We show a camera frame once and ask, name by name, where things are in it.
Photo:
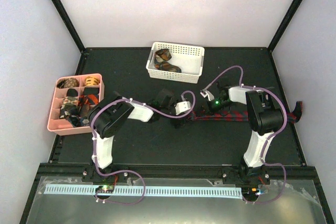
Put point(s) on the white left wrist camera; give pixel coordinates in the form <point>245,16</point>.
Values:
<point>182,107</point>

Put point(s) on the camouflage rolled tie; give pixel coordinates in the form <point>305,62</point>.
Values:
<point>69,103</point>

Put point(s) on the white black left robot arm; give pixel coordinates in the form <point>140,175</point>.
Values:
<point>109,115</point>

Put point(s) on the orange patterned rolled tie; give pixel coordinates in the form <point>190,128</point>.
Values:
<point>91,81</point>

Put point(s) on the orange navy striped tie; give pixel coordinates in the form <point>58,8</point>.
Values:
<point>91,99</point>

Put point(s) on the brown monogram rolled tie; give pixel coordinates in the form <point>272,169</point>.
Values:
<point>67,83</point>

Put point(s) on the red navy striped tie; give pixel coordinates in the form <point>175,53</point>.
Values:
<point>236,116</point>

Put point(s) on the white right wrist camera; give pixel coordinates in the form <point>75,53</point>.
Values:
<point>207,95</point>

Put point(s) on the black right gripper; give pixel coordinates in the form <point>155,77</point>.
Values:
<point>209,108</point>

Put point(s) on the white perforated plastic basket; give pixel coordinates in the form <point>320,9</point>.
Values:
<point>189,58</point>

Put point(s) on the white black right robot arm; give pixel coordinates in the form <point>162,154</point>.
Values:
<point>266,114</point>

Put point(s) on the brown patterned tie in basket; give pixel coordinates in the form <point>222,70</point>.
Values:
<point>161,61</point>

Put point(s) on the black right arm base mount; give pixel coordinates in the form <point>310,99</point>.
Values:
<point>241,175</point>

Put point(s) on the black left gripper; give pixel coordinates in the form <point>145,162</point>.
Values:
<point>178,125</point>

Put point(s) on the pink divided organizer tray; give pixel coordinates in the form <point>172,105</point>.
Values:
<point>75,121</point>

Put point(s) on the black rolled tie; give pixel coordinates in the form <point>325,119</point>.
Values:
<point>71,92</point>

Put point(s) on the light blue slotted cable duct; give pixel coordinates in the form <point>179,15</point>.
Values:
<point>147,191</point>

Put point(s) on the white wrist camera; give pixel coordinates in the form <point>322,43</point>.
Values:
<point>182,107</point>
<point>207,95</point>

